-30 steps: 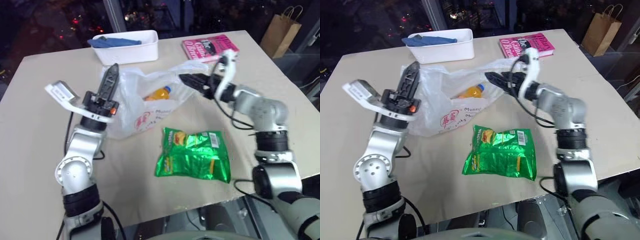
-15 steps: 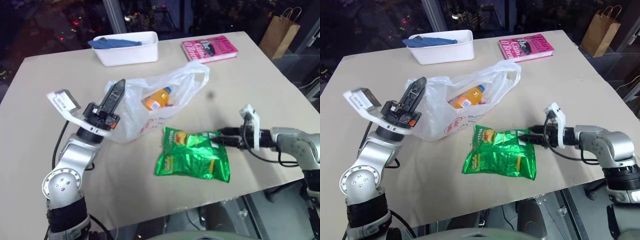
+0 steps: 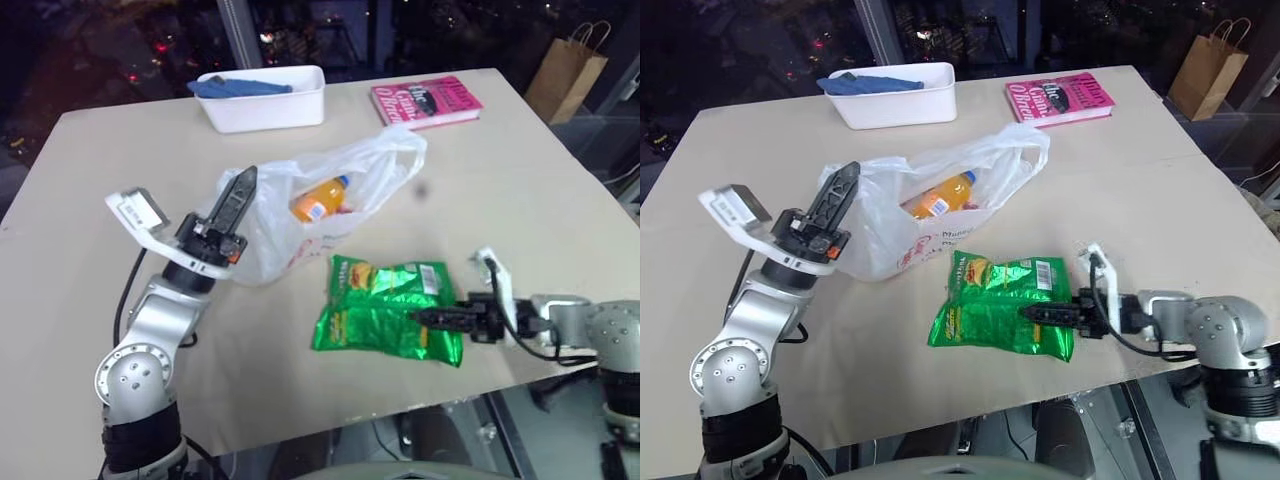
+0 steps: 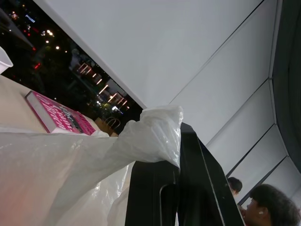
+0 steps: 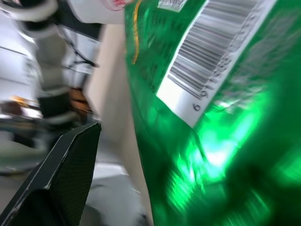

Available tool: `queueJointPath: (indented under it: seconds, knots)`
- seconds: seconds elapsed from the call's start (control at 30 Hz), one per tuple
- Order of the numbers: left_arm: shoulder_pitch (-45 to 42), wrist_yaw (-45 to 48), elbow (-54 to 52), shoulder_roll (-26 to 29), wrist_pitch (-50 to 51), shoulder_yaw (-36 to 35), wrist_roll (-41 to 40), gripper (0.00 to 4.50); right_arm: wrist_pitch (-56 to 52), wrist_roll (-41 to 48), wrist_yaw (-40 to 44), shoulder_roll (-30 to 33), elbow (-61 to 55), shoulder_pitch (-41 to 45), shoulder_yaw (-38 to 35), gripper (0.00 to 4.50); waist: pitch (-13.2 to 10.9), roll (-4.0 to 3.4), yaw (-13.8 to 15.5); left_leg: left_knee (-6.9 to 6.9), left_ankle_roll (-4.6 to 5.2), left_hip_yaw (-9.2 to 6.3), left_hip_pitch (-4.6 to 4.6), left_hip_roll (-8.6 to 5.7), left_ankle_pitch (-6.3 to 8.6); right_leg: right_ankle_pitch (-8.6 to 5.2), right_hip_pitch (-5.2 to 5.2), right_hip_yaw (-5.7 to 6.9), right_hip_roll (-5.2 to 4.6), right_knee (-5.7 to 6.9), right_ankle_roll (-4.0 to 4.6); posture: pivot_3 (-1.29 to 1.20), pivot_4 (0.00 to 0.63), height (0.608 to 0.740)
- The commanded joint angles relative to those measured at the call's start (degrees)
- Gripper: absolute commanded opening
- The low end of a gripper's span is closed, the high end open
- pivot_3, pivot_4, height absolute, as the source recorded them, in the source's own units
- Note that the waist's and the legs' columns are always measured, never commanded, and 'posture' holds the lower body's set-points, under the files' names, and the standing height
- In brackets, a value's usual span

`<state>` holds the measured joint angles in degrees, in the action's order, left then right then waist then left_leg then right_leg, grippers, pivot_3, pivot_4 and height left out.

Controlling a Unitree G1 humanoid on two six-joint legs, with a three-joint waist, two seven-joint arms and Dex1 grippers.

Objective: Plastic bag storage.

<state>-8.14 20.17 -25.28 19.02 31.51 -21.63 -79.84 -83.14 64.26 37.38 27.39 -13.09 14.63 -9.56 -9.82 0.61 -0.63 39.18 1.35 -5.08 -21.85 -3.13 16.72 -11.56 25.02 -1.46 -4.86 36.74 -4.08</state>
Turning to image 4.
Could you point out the person with white earbud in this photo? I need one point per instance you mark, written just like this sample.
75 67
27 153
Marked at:
270 207

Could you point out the white translucent plastic bag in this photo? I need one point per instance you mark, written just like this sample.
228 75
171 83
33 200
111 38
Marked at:
77 169

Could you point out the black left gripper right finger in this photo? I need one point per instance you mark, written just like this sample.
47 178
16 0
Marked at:
202 183

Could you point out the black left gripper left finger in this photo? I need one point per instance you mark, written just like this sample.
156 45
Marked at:
150 188

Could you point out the person with dark hair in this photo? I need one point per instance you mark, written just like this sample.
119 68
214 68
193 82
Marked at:
235 184

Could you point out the white plastic container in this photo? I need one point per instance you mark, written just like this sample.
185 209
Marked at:
4 61

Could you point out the pink hardcover book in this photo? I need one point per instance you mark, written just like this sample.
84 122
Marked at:
60 115

